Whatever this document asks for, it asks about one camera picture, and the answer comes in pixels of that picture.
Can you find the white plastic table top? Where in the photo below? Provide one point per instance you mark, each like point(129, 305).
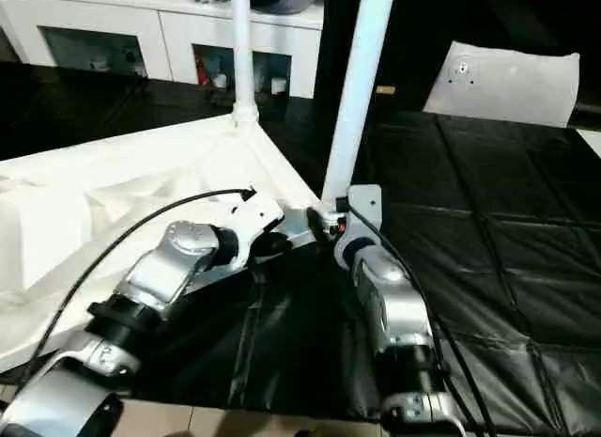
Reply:
point(117, 183)

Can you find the black work mat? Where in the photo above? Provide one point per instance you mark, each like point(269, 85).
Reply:
point(493, 221)

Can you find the white plastic table leg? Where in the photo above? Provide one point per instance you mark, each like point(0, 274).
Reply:
point(243, 47)
point(357, 80)

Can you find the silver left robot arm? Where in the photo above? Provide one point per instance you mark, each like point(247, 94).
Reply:
point(159, 268)

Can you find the white cabinet with glass doors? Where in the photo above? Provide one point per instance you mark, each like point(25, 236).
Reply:
point(141, 19)

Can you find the white flat board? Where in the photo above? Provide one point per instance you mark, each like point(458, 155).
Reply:
point(590, 141)

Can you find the black cabinet with gold label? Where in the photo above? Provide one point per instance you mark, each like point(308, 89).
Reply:
point(413, 33)

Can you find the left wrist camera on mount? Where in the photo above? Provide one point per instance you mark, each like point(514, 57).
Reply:
point(253, 216)

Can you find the black horizontal bar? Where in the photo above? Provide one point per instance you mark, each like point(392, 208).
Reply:
point(589, 108)

